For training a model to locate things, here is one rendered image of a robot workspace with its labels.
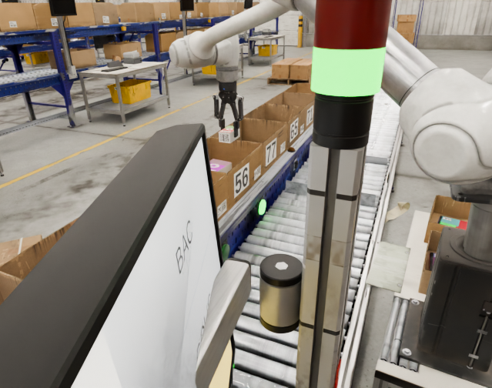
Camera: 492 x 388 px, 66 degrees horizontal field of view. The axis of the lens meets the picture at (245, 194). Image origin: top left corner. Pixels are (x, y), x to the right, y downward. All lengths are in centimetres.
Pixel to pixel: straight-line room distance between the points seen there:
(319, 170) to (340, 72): 8
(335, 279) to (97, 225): 22
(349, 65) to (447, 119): 48
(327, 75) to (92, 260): 19
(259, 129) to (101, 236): 210
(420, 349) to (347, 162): 101
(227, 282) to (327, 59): 23
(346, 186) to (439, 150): 45
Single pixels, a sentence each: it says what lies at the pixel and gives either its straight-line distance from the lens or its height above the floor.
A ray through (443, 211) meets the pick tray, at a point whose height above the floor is 77.
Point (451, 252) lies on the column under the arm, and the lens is 111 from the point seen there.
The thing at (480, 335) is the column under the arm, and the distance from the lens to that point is 120.
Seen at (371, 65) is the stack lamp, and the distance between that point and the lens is 28.
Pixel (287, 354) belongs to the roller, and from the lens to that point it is 119.
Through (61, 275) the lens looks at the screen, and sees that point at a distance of 18.
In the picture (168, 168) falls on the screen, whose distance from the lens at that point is 26.
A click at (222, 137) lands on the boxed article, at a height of 114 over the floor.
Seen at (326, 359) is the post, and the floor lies 133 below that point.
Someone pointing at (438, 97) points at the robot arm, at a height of 149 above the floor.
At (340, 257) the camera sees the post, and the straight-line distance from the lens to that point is 34.
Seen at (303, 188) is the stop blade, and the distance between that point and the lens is 202.
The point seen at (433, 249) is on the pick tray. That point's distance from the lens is 170.
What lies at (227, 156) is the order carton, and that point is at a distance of 195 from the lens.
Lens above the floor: 165
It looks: 26 degrees down
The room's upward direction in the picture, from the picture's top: 1 degrees counter-clockwise
